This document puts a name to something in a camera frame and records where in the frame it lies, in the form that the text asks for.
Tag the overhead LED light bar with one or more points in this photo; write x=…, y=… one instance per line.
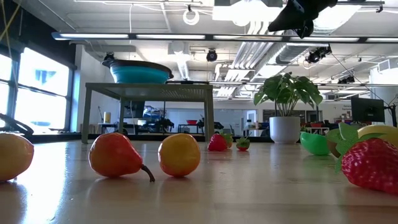
x=211, y=37

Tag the large window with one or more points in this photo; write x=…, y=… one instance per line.
x=40, y=77

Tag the green perforated metal riser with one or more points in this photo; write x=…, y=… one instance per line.
x=149, y=87

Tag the yellow toy lemon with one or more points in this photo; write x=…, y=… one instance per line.
x=382, y=130

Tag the black ceiling camera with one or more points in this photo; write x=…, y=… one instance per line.
x=211, y=55

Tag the green plant in white pot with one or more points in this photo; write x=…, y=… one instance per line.
x=284, y=129

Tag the yellow container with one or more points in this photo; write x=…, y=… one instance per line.
x=107, y=117

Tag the small orange toy peach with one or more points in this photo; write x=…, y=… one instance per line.
x=14, y=157

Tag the black computer monitor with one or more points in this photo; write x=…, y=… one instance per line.
x=368, y=109

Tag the red toy strawberry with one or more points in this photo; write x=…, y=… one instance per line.
x=217, y=143
x=243, y=145
x=370, y=165

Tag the red bin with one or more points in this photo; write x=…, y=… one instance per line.
x=191, y=122

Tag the blue collapsible colander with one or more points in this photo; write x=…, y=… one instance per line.
x=140, y=76

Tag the black aluminium table frame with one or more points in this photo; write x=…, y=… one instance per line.
x=56, y=137

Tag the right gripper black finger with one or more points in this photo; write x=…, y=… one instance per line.
x=295, y=15
x=306, y=31

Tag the black ceiling spotlight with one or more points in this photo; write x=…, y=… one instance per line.
x=315, y=56

